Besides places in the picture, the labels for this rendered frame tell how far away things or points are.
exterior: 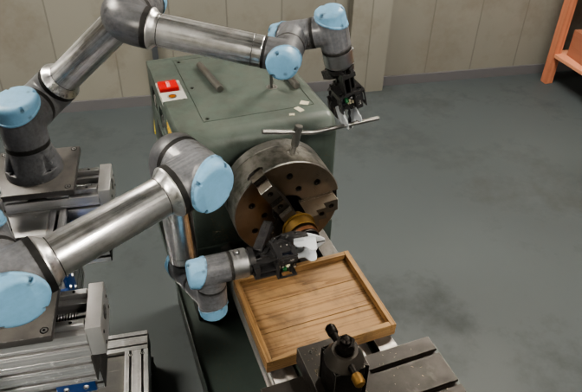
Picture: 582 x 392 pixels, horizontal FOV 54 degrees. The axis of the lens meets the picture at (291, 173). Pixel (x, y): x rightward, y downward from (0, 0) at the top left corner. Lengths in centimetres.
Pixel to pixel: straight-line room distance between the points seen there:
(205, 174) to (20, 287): 39
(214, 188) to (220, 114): 55
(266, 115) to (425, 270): 161
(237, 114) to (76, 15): 266
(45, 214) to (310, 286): 77
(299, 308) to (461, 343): 131
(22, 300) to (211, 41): 66
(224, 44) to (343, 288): 77
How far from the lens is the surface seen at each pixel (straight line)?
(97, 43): 157
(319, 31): 140
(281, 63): 128
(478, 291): 304
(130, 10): 137
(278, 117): 169
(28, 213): 175
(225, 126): 165
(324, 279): 169
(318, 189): 162
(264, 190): 150
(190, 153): 122
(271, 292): 165
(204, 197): 119
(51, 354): 139
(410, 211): 342
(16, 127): 162
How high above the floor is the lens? 209
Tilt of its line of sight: 35 degrees down
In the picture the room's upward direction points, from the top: 1 degrees clockwise
